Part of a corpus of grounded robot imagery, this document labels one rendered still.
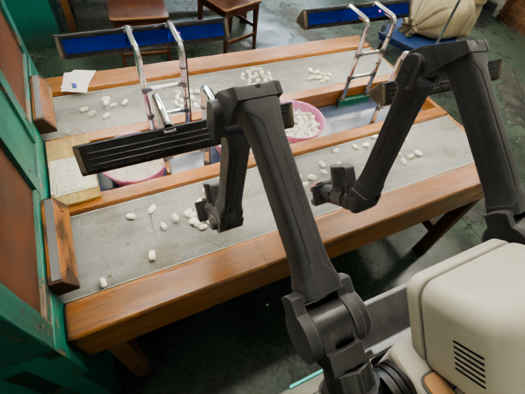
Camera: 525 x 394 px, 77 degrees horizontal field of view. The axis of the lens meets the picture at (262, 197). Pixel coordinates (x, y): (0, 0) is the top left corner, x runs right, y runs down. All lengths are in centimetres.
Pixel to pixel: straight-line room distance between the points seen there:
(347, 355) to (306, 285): 11
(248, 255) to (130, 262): 37
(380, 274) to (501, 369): 164
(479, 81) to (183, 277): 88
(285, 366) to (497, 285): 138
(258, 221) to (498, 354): 86
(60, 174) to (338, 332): 112
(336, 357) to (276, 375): 128
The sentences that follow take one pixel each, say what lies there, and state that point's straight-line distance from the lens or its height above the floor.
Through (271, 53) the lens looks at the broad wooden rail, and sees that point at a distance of 201.
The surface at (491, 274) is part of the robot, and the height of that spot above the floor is 135.
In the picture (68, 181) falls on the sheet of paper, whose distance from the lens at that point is 134.
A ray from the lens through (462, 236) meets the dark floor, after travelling 254.
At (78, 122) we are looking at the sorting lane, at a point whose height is 74.
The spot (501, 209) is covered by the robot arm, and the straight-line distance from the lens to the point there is 76.
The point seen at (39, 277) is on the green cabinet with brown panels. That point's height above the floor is 87.
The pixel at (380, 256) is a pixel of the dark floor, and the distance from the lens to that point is 216.
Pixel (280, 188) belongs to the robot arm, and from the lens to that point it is 48.
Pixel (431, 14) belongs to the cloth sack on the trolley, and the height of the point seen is 43.
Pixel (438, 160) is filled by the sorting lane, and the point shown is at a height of 74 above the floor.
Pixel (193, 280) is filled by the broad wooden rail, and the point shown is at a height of 76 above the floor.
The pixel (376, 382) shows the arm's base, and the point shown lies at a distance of 55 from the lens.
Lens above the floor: 173
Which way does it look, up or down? 52 degrees down
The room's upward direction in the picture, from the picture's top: 10 degrees clockwise
